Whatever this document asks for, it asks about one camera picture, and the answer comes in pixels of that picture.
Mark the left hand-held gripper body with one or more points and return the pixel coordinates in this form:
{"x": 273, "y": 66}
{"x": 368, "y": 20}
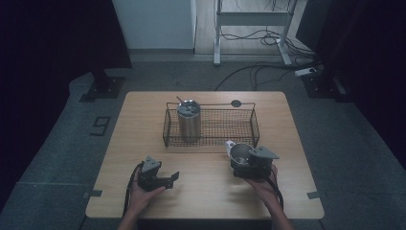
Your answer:
{"x": 148, "y": 177}

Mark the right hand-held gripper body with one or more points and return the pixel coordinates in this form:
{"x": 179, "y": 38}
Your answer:
{"x": 260, "y": 166}

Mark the stainless steel tumbler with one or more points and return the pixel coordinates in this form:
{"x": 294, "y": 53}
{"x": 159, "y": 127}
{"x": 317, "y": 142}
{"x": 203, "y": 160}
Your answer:
{"x": 189, "y": 124}

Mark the metal straw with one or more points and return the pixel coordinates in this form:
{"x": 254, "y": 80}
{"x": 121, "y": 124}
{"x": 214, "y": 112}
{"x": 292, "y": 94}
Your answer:
{"x": 183, "y": 102}

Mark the person's left hand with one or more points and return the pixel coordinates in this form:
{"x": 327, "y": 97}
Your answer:
{"x": 143, "y": 196}

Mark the person's right hand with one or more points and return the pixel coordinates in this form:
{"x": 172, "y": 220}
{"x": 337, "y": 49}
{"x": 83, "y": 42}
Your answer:
{"x": 263, "y": 190}

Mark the black round table grommet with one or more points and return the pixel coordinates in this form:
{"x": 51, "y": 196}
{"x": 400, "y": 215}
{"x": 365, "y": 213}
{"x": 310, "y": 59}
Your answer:
{"x": 236, "y": 103}

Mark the grey tape strip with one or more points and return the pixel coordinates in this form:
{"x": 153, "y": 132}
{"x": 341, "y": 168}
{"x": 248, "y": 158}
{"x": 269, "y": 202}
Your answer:
{"x": 313, "y": 195}
{"x": 93, "y": 193}

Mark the black stand base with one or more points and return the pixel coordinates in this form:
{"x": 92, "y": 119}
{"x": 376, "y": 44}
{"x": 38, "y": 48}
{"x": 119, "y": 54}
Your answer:
{"x": 105, "y": 86}
{"x": 322, "y": 86}

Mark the white power strip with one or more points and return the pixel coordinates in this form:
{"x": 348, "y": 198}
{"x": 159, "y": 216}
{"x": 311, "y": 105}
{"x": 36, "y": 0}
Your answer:
{"x": 305, "y": 71}

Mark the white cabinet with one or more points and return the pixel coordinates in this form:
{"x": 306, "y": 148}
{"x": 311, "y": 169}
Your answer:
{"x": 156, "y": 25}

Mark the dark curtain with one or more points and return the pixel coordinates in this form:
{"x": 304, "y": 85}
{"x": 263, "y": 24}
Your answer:
{"x": 48, "y": 48}
{"x": 367, "y": 48}

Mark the white metal desk frame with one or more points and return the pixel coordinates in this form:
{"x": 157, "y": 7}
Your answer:
{"x": 252, "y": 19}

